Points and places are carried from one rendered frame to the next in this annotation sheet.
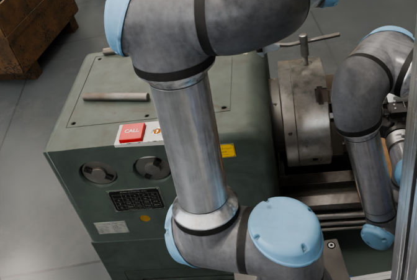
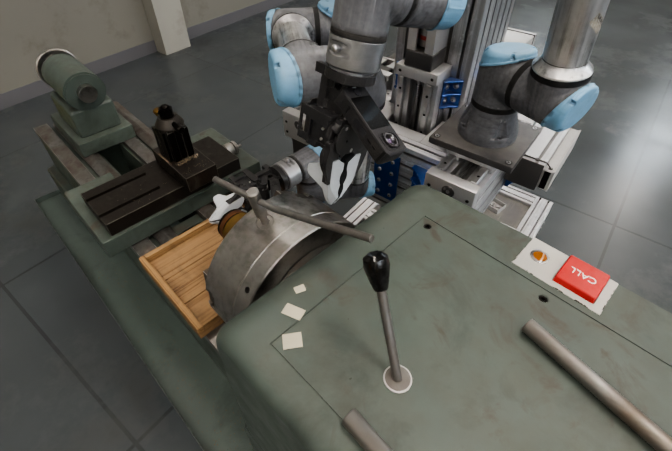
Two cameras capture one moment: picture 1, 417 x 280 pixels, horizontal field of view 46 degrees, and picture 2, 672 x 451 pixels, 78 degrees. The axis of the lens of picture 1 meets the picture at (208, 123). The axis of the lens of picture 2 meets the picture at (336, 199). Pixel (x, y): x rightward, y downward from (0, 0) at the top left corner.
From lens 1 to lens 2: 1.52 m
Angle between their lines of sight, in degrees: 93
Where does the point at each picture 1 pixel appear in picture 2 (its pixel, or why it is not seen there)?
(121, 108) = (586, 353)
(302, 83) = (305, 207)
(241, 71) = (348, 259)
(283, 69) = (295, 233)
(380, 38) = (303, 49)
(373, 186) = not seen: hidden behind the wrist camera
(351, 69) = not seen: hidden behind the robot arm
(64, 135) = not seen: outside the picture
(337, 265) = (445, 127)
